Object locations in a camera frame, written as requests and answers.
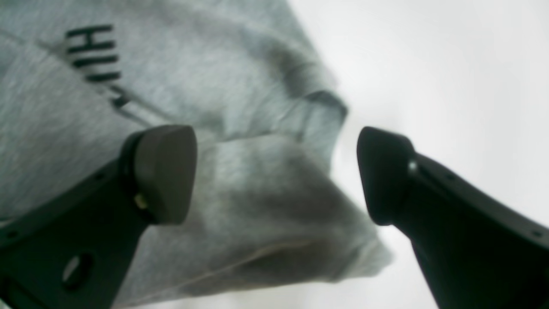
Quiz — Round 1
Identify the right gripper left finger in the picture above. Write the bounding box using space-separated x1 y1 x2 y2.
1 125 197 309

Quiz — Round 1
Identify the grey T-shirt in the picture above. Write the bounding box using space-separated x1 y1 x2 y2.
1 0 392 309

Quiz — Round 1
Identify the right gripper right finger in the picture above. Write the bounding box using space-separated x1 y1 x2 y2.
357 127 549 309

